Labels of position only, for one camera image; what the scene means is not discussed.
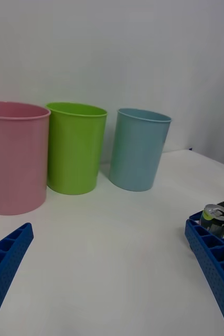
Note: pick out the black can yellow-green print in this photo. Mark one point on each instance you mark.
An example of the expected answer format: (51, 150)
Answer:
(219, 223)

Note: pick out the green plastic bin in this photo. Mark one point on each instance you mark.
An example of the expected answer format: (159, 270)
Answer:
(75, 155)

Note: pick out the pink plastic bin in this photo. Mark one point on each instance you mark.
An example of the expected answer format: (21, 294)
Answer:
(14, 162)

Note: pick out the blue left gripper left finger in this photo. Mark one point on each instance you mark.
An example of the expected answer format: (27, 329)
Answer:
(4, 265)

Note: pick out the pale blue plastic bin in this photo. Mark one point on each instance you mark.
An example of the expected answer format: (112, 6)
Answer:
(138, 155)

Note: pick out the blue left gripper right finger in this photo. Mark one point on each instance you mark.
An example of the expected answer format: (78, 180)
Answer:
(216, 270)

